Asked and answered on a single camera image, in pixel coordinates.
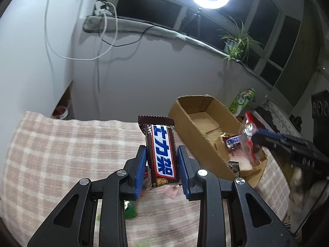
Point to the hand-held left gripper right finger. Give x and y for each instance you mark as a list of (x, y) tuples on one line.
[(183, 171)]

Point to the grey window sill cloth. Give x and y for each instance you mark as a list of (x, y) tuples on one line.
[(133, 27)]

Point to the black appliance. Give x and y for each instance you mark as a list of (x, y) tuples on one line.
[(321, 105)]

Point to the plaid tablecloth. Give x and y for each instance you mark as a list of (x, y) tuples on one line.
[(64, 154)]

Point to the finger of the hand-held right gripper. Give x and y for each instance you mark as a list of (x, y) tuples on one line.
[(270, 137)]

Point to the white power strip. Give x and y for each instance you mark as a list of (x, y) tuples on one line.
[(101, 9)]

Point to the small dark patterned packet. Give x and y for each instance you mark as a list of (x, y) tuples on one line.
[(234, 167)]

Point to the potted spider plant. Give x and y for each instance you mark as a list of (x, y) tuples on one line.
[(237, 43)]

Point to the gold candy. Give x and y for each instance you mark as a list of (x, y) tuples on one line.
[(222, 134)]

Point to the pale fluffy clothing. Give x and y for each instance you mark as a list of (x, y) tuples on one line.
[(299, 185)]

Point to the brown cardboard box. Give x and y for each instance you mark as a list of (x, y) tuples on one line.
[(195, 131)]

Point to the white lace cloth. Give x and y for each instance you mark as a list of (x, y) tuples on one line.
[(279, 117)]

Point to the green wrapped candy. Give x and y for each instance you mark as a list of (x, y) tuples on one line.
[(130, 209)]

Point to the small brown chocolate bar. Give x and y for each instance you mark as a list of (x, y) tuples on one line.
[(232, 141)]

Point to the black tripod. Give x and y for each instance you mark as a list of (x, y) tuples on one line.
[(193, 20)]

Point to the large brown chocolate bar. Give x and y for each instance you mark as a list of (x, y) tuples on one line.
[(162, 154)]

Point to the white plastic bucket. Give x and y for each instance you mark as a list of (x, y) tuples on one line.
[(60, 112)]

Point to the window with white frame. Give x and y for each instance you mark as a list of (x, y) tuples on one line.
[(154, 7)]

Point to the clear packet with red print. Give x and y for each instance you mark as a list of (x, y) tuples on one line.
[(248, 131)]

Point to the green paper bag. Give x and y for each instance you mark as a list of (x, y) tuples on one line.
[(240, 101)]

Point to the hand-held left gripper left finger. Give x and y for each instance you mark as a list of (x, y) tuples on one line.
[(140, 171)]

